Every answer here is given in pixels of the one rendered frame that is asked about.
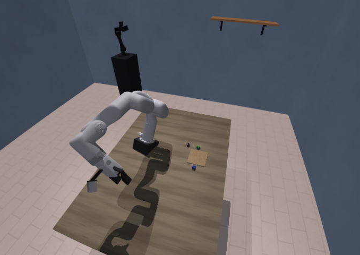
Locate tan sandy mat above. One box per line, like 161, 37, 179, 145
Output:
187, 149, 208, 167

